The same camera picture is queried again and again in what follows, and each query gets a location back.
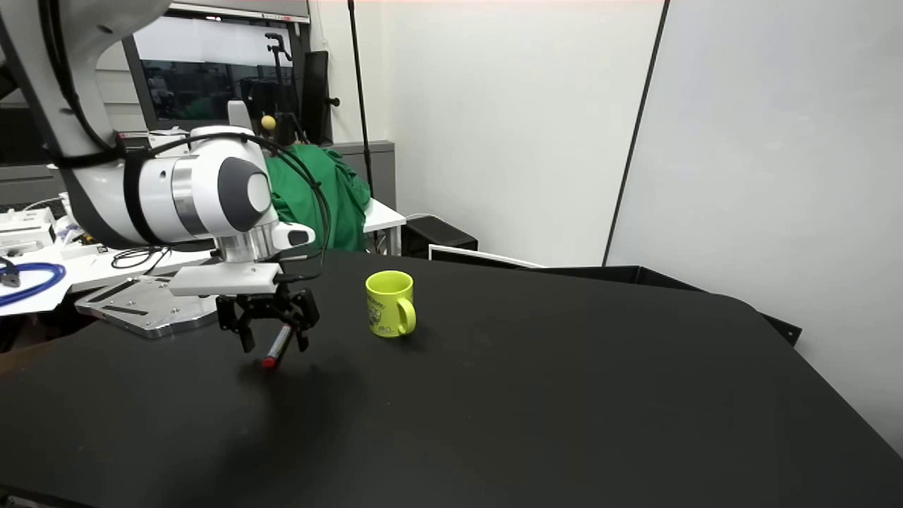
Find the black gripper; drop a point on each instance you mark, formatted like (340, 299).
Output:
(295, 307)

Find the red marker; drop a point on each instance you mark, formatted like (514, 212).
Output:
(278, 348)

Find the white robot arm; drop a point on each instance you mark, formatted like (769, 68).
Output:
(205, 183)

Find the yellow-green mug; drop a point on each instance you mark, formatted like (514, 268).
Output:
(390, 302)

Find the grey metal mounting plate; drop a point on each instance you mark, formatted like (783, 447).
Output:
(148, 307)

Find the green cloth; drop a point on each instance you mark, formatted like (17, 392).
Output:
(332, 197)

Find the black box on floor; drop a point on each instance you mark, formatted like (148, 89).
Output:
(421, 231)

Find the white side table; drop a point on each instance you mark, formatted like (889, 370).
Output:
(50, 274)

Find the white parts pile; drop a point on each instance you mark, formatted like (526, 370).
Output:
(37, 227)

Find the black tripod stand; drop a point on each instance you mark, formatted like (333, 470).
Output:
(282, 118)

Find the dark window monitor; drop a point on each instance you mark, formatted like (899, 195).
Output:
(195, 58)

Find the black diagonal pole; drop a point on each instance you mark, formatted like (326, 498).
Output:
(635, 127)

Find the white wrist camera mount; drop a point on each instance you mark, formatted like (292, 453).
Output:
(226, 276)

